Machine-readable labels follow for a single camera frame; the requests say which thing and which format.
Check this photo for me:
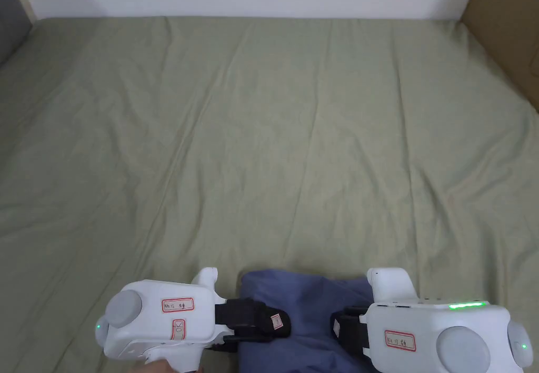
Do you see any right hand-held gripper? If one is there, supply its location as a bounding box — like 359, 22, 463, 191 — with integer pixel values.
330, 267, 534, 373

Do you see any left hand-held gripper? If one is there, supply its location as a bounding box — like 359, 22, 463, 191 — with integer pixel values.
94, 267, 293, 373

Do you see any dark blue garment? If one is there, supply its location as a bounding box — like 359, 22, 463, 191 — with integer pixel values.
237, 268, 376, 373

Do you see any person's left hand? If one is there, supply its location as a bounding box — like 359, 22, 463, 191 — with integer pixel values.
130, 358, 175, 373

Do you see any bed with pale green sheet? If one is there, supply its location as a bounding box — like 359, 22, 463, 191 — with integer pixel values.
0, 15, 539, 373

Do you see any brown cardboard carton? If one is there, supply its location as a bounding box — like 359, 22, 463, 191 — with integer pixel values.
461, 0, 539, 115

